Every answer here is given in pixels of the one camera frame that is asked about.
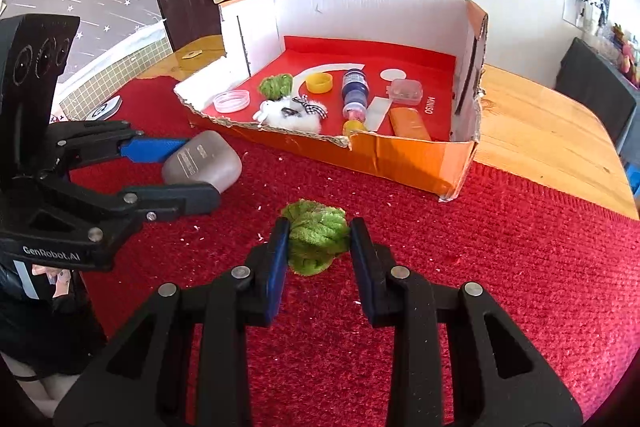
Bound white fluffy rabbit hair clip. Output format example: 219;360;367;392
252;94;328;132

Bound colourful small toys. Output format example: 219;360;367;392
597;24;640;88

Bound white and orange cardboard box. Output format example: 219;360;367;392
173;0;488;200

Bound small clear plastic box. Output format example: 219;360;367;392
389;78;423;104

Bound clear round petri dish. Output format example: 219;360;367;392
213;89;250;112

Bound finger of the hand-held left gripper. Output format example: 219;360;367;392
15;174;222;243
47;119;193;168

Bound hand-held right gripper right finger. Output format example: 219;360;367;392
350;217;583;427

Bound white oval device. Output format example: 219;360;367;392
82;96;123;122

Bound red bag with white logo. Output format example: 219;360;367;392
200;36;458;142

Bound pink and yellow doll figurine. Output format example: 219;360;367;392
341;104;368;134

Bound green yarn ball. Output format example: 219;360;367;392
280;199;352;277
257;73;295;100

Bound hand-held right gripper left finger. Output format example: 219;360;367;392
52;217;292;427

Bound red knitted mat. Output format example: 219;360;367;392
67;77;640;427

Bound black chair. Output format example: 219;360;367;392
555;37;638;155

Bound small blue bottle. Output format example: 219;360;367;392
341;68;370;106

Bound translucent grey container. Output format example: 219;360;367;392
161;130;243;195

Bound orange packet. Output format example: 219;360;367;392
389;107;432;142

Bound tiled ledge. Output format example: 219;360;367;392
50;19;173;122

